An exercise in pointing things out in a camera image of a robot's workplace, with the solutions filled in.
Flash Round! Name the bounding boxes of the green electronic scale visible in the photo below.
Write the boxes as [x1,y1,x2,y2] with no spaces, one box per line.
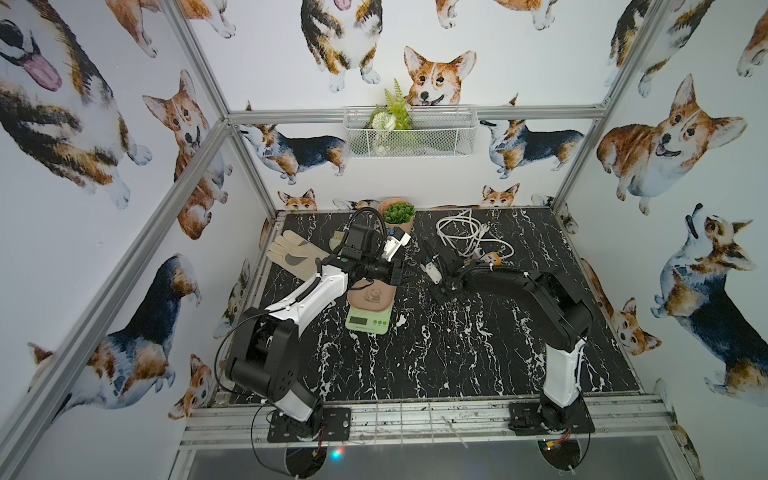
[345,305,394,335]

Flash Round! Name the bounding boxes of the pink square bowl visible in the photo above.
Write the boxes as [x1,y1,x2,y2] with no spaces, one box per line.
[347,279,397,312]

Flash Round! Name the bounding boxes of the pink pot with green plant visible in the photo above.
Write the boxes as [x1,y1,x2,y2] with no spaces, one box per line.
[378,198,416,233]

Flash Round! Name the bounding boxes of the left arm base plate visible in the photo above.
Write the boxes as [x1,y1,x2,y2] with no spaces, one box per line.
[267,406,352,443]

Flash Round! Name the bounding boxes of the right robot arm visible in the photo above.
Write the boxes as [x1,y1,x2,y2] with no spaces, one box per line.
[419,242,596,431]

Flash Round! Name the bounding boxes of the white power strip cable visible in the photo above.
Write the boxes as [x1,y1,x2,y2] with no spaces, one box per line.
[435,209,516,262]

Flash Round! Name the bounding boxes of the orange power strip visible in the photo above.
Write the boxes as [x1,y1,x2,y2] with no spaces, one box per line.
[474,251,503,266]

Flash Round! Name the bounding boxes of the white wire wall basket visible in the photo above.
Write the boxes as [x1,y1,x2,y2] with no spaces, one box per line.
[343,106,479,158]

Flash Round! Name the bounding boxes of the green hand brush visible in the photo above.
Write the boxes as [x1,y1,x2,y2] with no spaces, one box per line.
[329,231,347,254]

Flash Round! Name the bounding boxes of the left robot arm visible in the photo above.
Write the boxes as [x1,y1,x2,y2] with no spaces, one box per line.
[224,207,411,432]

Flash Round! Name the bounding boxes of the artificial fern with flower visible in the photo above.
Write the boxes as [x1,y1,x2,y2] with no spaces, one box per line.
[368,80,413,132]

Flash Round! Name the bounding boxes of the beige work glove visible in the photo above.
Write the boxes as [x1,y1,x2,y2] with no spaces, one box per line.
[267,230,329,281]

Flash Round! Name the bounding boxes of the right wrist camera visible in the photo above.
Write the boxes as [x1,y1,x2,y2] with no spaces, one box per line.
[421,260,443,285]

